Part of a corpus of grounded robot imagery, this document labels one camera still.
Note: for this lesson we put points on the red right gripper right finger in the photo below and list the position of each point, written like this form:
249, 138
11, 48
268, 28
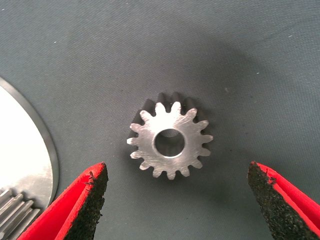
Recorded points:
287, 207

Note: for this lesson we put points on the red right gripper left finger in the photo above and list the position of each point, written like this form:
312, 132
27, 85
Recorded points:
75, 207

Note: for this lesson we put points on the small steel planetary gear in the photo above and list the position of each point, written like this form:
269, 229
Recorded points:
15, 212
190, 140

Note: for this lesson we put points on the round metal carrier plate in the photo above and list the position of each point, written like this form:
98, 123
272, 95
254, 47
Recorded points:
22, 150

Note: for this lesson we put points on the dark grey table cloth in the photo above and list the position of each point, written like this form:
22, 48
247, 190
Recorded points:
175, 50

